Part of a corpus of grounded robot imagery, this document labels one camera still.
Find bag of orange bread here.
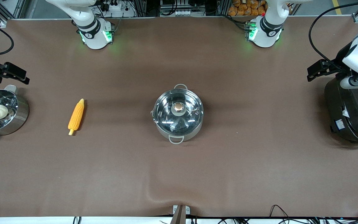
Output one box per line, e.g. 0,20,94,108
227,0,268,17

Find black looped cable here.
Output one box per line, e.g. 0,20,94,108
269,204,292,219

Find steel steamer pot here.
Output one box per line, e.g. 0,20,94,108
0,85,30,141

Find brown table cover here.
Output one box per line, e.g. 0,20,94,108
0,17,358,218

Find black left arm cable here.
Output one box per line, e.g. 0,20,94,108
308,0,358,74

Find black rice cooker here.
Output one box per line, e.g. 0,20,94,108
324,76,358,147

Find glass pot lid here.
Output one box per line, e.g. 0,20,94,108
153,89,204,133

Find steel two-handled pot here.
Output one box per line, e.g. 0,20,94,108
151,83,204,145

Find white power strip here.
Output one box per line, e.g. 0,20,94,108
99,1,122,12

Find yellow toy corn cob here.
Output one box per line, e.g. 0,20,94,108
67,98,85,136

